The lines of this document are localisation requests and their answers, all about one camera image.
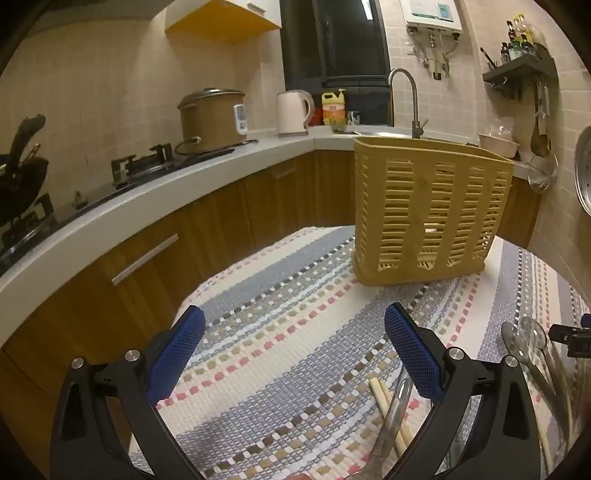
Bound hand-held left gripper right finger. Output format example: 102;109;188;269
384;302;542;480

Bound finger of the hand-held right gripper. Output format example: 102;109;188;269
549;313;591;359

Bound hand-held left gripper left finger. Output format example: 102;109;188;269
50;305;206;480

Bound wooden chopstick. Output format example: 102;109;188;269
376;379;413;448
368;377;407;457

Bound yellow plastic utensil basket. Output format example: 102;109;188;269
353;137;514;287

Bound round metal steamer tray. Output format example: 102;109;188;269
574;130;591;217

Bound hanging metal strainer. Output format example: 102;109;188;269
526;152;559;193

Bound black gas stove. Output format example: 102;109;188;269
0;143;237;278

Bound hanging ladle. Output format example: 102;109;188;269
530;83;553;158

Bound steel kitchen sink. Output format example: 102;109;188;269
342;130;462;142

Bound brown rice cooker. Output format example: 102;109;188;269
178;89;249;153

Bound black wok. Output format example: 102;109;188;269
0;114;51;232

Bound steel kitchen faucet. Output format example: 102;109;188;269
388;68;428;140

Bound cream electric kettle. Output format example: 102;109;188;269
276;89;315;137

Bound yellow dish soap bottle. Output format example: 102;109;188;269
322;89;347;127

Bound row of condiment bottles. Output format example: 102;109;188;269
501;15;539;64

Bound water heater pipes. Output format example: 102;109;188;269
406;28;462;80

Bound dark window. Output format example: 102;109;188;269
279;0;393;126

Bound metal cabinet handle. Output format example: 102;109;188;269
111;234;180;287

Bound black power cord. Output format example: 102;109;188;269
174;136;259;156

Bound dark wall shelf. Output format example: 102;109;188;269
482;44;557;100

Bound white and yellow wall cabinet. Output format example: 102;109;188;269
164;0;283;46

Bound white wall water heater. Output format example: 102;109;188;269
400;0;464;32

